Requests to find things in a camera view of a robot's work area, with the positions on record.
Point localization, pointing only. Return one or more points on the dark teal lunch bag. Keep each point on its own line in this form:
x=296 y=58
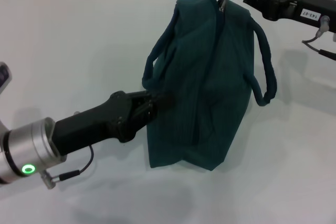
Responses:
x=204 y=90

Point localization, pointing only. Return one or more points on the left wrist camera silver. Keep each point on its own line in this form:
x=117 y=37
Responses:
x=5 y=77

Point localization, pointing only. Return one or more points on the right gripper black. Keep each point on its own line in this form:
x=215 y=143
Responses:
x=294 y=3

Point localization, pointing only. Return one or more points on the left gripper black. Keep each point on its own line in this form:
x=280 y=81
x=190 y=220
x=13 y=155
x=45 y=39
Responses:
x=99 y=124

